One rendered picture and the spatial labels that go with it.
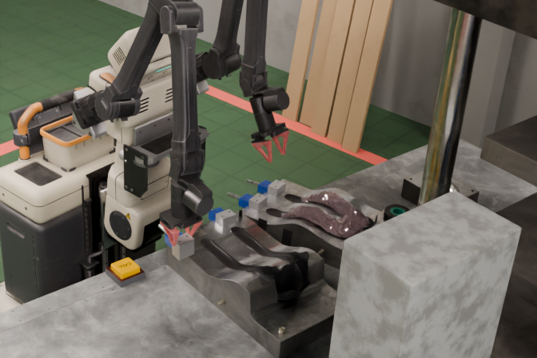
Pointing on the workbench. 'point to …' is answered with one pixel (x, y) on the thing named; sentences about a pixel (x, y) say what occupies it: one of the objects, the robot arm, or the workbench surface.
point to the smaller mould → (411, 188)
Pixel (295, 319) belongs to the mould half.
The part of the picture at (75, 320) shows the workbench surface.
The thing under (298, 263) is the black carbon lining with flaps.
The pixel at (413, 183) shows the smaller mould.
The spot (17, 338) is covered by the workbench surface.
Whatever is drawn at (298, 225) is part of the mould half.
